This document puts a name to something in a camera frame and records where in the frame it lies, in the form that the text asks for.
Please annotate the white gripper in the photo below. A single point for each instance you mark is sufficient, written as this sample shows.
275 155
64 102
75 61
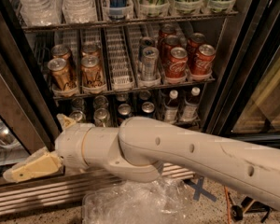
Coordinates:
70 145

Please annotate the left white-capped bottle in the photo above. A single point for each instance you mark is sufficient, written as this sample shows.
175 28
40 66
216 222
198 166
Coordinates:
170 106

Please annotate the silver can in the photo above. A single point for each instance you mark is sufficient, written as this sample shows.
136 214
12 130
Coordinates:
150 57
144 42

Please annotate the front left Pepsi can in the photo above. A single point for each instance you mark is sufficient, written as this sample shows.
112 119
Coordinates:
124 112

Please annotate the front left clear can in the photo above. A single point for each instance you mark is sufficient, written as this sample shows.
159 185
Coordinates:
78 116

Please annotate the tall blue red can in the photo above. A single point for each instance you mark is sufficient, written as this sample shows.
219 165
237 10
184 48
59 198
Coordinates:
116 9

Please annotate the rear silver can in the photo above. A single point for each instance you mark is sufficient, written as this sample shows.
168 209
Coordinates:
144 42

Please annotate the front right Coca-Cola can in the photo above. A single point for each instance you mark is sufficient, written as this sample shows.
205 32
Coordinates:
202 60

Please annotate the right white-capped bottle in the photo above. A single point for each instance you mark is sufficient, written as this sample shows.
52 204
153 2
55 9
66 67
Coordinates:
190 106

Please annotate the right clear water bottles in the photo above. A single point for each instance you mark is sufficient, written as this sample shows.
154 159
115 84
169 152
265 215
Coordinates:
79 11

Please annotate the white-capped bottle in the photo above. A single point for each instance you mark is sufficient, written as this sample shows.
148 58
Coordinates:
170 106
190 106

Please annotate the open glass fridge door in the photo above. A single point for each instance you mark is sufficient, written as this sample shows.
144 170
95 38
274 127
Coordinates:
25 105

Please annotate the orange can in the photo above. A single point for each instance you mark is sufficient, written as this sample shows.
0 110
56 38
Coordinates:
62 74
62 51
90 49
92 72

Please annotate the blue tape cross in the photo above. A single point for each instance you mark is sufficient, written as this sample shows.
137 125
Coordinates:
199 191

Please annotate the front right Pepsi can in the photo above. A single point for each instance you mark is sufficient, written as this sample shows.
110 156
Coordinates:
148 109

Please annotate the coca-cola can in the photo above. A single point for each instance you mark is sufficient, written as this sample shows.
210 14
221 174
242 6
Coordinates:
165 30
194 41
202 60
176 63
168 43

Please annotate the middle left Coca-Cola can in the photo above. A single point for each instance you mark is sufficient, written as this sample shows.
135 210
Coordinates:
168 43

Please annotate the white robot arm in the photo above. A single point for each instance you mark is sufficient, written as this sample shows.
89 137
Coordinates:
140 146

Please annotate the clear can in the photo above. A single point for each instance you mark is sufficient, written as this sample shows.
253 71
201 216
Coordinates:
78 116
78 104
102 118
100 101

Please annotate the pepsi can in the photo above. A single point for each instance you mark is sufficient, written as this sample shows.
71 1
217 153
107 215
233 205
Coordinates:
144 96
124 112
122 98
148 109

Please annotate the front left Coca-Cola can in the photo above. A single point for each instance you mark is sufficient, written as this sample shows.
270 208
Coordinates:
176 63

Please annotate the front silver can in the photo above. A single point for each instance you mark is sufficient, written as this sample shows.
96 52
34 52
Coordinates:
150 57

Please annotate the rear left Pepsi can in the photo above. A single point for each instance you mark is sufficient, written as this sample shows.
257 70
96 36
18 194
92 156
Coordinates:
122 98

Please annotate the rear right Pepsi can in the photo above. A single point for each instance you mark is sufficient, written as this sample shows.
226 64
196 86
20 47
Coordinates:
144 96

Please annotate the rear left clear can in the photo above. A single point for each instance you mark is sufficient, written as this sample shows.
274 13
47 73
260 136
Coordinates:
78 104

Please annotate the empty white glide tray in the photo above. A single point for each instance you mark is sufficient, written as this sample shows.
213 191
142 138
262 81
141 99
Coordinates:
119 64

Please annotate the rear left Coca-Cola can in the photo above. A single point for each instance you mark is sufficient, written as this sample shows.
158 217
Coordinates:
165 30

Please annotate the can behind left door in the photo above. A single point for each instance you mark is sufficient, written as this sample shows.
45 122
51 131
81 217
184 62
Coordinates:
7 139

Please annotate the clear water bottles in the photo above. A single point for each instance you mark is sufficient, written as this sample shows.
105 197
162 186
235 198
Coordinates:
79 11
41 12

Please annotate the left clear water bottles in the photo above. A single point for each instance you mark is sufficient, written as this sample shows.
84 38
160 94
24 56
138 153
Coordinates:
41 12

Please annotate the rear right Coca-Cola can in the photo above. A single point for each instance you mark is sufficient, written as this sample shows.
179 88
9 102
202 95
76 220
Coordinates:
194 41

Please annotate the clear plastic bin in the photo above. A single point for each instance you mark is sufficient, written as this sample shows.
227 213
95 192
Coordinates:
159 202

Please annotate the yellow black wheeled stand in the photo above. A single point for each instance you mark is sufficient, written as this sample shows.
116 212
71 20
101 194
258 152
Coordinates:
248 206

